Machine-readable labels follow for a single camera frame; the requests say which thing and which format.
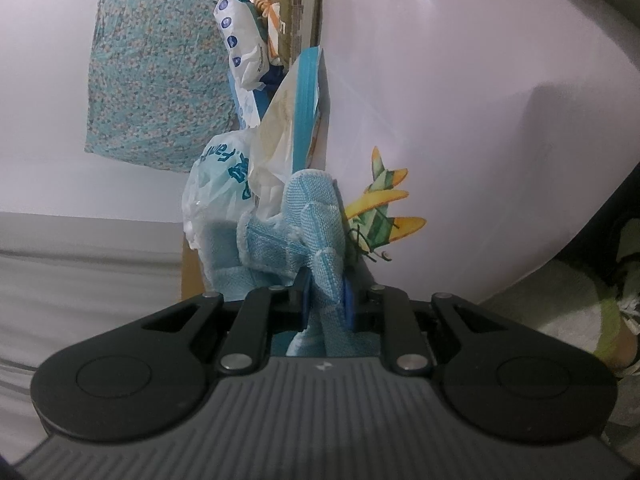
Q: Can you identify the white plastic bag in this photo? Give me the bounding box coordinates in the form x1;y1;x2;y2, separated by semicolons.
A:
182;130;261;256

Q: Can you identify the white wet wipes pack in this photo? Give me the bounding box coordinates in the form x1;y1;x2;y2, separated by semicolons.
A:
214;0;268;91

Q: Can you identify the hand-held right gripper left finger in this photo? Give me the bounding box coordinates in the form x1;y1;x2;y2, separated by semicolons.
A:
142;267;313;373

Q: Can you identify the tan carton box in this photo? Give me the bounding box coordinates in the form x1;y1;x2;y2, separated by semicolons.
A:
277;0;326;63

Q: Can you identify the light blue packet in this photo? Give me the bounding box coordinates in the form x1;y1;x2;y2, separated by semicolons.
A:
227;70;263;131

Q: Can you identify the light blue cloth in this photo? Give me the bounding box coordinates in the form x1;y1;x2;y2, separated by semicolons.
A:
202;170;383;358

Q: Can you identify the brown cardboard box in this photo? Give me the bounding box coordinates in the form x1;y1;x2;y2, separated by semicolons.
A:
180;245;208;301

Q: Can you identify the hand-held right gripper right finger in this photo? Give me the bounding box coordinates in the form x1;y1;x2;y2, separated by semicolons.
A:
342;280;506;376

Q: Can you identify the airplane sticker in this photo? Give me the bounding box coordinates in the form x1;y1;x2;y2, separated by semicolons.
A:
345;146;427;263

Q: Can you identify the teal patterned cloth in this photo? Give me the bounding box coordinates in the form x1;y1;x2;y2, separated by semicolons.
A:
84;0;236;173

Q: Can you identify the translucent cream bag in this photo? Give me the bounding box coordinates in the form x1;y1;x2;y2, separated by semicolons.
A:
247;52;306;211

